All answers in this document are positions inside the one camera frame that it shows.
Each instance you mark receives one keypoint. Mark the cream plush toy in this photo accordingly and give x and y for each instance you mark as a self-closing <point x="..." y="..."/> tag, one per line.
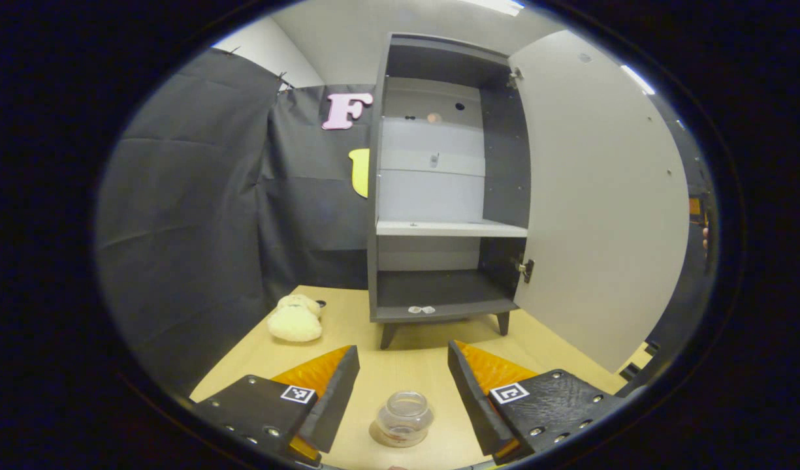
<point x="295" y="323"/>

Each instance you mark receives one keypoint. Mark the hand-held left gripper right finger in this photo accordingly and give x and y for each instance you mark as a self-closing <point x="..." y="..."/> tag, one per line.
<point x="471" y="411"/>

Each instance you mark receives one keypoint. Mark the metal cabinet door hinge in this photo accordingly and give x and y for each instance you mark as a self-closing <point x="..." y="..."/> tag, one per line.
<point x="514" y="78"/>
<point x="526" y="269"/>

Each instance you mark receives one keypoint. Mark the beige cabinet door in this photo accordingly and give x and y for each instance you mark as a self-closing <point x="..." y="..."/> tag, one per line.
<point x="602" y="209"/>

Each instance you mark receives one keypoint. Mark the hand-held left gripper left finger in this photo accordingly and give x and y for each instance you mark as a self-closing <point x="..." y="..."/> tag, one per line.
<point x="334" y="408"/>

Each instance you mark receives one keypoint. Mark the clear plastic bottle red label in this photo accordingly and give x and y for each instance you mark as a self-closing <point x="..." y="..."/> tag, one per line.
<point x="405" y="418"/>

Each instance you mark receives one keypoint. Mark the grey cabinet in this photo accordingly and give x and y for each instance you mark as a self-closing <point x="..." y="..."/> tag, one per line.
<point x="504" y="170"/>

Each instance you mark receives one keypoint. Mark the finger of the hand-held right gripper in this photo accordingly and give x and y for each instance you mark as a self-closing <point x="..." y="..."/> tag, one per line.
<point x="695" y="206"/>

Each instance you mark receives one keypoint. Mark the black backdrop cloth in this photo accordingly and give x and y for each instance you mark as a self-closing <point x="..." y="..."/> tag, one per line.
<point x="191" y="215"/>

